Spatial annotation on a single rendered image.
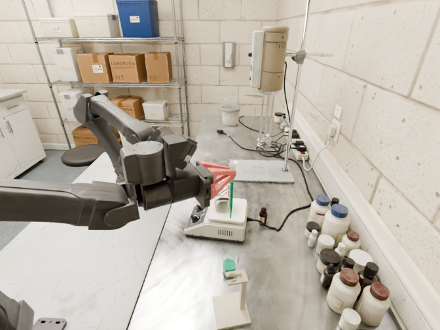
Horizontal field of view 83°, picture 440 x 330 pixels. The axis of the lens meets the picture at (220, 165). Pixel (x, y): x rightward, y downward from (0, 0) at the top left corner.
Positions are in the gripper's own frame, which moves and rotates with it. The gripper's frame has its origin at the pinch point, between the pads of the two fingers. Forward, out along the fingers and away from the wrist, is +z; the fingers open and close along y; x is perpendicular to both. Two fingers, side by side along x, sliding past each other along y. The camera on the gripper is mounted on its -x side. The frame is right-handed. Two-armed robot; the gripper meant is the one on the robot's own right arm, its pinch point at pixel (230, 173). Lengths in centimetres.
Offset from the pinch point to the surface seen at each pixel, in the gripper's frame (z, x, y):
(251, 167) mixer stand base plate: 40, 31, 45
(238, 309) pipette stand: -3.1, 32.0, -11.0
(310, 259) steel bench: 24.1, 32.4, -8.3
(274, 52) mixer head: 40, -21, 37
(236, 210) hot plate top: 10.8, 23.8, 12.9
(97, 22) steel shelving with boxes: 5, -33, 255
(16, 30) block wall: -71, -25, 350
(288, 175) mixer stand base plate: 51, 31, 30
